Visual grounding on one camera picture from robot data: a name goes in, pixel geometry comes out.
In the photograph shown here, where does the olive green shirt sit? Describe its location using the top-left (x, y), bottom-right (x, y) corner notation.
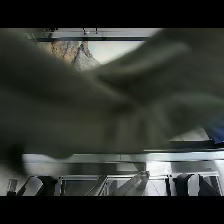
top-left (0, 28), bottom-right (224, 175)

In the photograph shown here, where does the blue garment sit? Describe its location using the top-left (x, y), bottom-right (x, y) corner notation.
top-left (204, 115), bottom-right (224, 145)

